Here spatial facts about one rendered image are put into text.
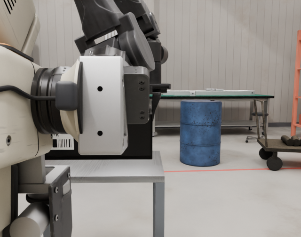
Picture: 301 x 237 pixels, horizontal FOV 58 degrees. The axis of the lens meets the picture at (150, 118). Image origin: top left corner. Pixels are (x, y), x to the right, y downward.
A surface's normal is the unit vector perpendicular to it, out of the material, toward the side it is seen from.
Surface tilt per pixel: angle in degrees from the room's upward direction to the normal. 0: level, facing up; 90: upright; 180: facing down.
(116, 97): 82
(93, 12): 102
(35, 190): 90
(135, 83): 127
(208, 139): 90
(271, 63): 90
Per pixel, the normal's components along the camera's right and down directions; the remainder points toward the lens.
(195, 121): -0.40, 0.11
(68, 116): -0.69, 0.26
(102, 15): -0.18, 0.33
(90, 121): 0.02, -0.01
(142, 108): 0.01, 0.70
